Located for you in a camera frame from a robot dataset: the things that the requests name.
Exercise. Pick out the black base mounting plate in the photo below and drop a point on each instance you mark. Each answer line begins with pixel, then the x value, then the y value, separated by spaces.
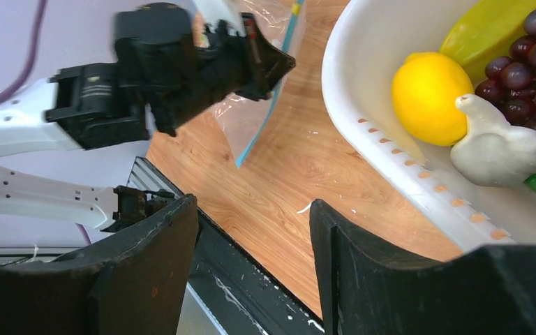
pixel 242 296

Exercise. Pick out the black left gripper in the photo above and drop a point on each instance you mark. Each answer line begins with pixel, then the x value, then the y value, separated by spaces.
pixel 160 65

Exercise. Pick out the purple grape bunch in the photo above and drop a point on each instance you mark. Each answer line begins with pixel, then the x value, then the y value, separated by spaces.
pixel 510 83

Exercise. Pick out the white plastic basket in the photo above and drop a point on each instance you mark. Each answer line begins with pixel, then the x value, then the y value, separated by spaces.
pixel 369 41

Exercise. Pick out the yellow green starfruit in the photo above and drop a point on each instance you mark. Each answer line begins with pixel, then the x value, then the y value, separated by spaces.
pixel 484 33

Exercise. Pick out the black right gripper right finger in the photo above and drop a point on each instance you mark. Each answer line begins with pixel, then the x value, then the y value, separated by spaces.
pixel 368 285

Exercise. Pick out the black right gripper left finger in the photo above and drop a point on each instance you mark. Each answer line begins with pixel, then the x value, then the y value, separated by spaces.
pixel 132 282

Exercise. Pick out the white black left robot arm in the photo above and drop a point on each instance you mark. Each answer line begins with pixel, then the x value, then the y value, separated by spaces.
pixel 81 107

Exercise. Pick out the clear zip top bag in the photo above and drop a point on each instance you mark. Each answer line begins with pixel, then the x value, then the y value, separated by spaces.
pixel 272 34

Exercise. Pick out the white garlic bulb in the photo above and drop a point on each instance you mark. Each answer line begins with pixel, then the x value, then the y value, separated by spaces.
pixel 493 153

